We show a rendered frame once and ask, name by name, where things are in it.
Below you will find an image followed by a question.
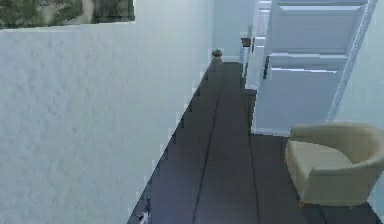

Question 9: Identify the beige armchair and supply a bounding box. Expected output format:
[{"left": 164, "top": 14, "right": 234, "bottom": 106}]
[{"left": 284, "top": 121, "right": 384, "bottom": 208}]

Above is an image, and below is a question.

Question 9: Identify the black and white shoe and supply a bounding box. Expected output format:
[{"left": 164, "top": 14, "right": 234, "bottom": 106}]
[{"left": 137, "top": 197, "right": 152, "bottom": 224}]

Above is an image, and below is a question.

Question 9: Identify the green framed wall picture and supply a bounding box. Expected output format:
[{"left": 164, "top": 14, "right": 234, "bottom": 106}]
[{"left": 0, "top": 0, "right": 136, "bottom": 30}]

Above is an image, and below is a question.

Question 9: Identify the white panelled room door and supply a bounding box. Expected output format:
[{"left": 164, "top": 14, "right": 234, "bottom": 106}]
[
  {"left": 245, "top": 0, "right": 273, "bottom": 90},
  {"left": 252, "top": 0, "right": 379, "bottom": 137}
]

